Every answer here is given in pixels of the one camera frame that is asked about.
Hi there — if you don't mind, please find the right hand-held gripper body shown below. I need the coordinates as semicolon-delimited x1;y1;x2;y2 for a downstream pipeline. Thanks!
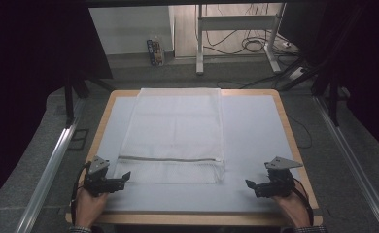
255;156;304;199

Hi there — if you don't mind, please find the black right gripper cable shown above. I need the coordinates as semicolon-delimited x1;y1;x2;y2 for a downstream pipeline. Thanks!
291;178;315;226

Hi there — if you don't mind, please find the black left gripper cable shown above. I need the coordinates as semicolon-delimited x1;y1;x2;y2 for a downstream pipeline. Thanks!
70;161;92;226

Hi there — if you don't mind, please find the tangle of black cables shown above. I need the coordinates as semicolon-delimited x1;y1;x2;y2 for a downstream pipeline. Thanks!
202;3;288;56

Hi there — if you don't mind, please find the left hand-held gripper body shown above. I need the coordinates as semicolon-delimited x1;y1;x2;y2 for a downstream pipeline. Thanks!
83;155;126;198

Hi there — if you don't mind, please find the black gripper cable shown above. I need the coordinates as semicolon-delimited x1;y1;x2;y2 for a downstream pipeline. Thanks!
70;161;92;226
291;178;315;226

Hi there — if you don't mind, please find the aluminium floor rail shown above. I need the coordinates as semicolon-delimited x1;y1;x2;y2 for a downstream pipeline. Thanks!
313;96;379;233
15;98;86;233

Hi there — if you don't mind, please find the white mesh laundry bag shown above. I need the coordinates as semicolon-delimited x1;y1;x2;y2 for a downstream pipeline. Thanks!
113;87;226;184

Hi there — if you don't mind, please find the white table mat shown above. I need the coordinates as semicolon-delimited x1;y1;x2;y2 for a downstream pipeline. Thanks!
96;94;306;214

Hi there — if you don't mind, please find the person's left hand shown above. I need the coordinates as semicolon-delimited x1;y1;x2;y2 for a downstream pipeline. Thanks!
75;186;110;229

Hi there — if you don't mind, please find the white desk frame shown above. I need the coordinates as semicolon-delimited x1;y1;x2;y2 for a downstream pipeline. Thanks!
195;3;288;76

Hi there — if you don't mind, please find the black rectangular floor frame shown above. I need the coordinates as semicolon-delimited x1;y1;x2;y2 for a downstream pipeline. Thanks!
67;128;90;151

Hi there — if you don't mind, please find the dark curtain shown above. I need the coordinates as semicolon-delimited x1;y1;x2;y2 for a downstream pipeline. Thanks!
0;0;114;212
307;0;379;154

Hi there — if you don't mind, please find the colourful printed package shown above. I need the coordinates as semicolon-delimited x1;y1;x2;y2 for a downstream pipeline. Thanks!
146;35;166;67

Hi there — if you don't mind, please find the thin black floor cable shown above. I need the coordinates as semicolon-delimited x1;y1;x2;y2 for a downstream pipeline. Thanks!
288;114;314;150

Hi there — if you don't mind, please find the person's right hand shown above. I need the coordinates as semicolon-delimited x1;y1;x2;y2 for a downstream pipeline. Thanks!
272;189;312;229

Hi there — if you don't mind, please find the black metal stand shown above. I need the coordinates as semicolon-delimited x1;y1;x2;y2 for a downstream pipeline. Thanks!
63;71;116;129
310;62;351;128

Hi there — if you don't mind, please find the white power strip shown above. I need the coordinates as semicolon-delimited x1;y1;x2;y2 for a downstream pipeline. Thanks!
288;66;309;82

